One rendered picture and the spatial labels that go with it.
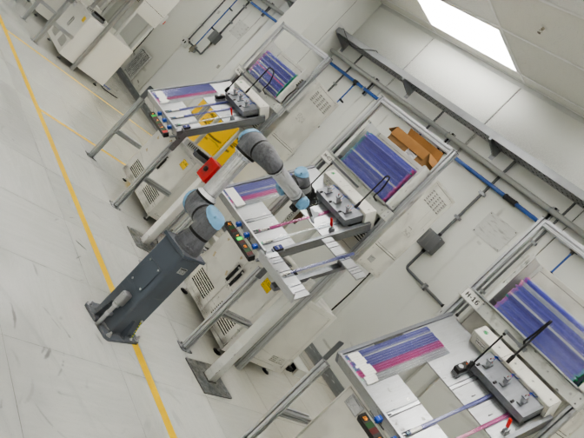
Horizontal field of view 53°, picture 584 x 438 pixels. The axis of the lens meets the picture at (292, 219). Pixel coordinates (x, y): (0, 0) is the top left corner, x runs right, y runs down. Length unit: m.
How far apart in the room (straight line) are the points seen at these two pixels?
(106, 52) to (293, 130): 3.37
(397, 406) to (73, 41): 5.84
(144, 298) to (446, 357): 1.47
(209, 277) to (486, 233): 2.29
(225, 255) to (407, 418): 1.77
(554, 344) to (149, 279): 1.90
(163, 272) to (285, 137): 2.26
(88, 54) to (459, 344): 5.71
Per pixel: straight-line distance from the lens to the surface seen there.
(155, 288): 2.90
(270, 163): 2.81
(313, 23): 6.66
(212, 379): 3.42
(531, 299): 3.10
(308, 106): 4.80
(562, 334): 3.03
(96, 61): 7.61
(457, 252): 5.03
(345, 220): 3.53
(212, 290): 3.91
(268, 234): 3.45
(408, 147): 4.19
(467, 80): 5.89
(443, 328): 3.16
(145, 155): 5.10
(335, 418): 3.17
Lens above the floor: 1.32
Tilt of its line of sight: 6 degrees down
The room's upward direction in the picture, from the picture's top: 45 degrees clockwise
